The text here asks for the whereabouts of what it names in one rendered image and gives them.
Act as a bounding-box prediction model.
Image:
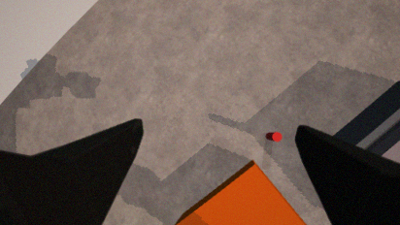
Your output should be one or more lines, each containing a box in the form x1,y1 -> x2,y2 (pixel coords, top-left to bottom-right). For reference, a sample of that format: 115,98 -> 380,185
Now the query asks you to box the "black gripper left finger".
0,118 -> 144,225

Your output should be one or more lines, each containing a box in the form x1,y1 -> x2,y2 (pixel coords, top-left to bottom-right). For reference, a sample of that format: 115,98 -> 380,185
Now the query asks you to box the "red peg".
265,133 -> 283,142

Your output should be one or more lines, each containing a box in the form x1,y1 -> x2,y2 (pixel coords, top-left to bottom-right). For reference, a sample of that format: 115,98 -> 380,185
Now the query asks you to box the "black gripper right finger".
295,125 -> 400,225

